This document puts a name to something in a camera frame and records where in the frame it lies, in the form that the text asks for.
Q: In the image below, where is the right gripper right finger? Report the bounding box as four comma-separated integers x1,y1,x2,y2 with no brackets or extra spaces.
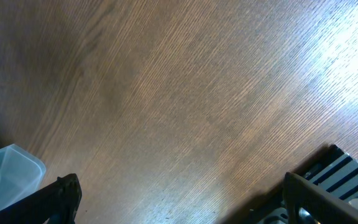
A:
283,172,358,224

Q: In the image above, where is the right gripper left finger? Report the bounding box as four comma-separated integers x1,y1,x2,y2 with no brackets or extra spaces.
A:
0,174,82,224

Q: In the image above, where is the clear plastic storage container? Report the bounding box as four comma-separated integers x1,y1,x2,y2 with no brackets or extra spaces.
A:
0,144,46,210

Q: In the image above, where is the aluminium extrusion base frame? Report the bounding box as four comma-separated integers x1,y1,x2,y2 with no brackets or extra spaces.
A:
300,144,358,209

